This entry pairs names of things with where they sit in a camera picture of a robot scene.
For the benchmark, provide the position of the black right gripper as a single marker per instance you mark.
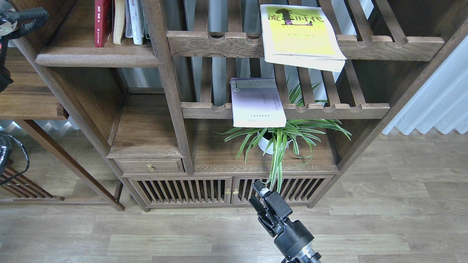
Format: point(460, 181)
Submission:
point(292, 239)

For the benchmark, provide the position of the wooden side shelf unit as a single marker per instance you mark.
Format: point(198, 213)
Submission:
point(32, 114)

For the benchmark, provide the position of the yellow cover book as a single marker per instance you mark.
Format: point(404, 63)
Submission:
point(300, 36)

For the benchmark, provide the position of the dark wooden bookshelf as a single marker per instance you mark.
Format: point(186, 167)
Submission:
point(164, 103)

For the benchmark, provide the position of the green spider plant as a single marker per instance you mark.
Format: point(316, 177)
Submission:
point(304, 135)

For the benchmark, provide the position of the brass drawer knob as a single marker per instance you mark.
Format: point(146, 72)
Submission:
point(150, 168)

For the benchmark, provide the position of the green spine upright book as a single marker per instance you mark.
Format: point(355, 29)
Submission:
point(147, 32)

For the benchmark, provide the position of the red cover book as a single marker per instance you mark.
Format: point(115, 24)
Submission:
point(103, 21)

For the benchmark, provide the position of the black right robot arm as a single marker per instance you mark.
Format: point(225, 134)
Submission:
point(293, 239)

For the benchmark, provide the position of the white plant pot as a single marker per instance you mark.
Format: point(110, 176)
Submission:
point(264, 140)

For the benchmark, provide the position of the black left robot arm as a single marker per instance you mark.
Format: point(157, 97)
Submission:
point(15, 24)

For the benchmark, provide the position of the white curtain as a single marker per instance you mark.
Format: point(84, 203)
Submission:
point(442, 102)

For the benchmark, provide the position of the pale purple book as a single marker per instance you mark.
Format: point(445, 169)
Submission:
point(256, 103)

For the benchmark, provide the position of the tan spine upright book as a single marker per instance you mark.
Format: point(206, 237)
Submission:
point(118, 21)

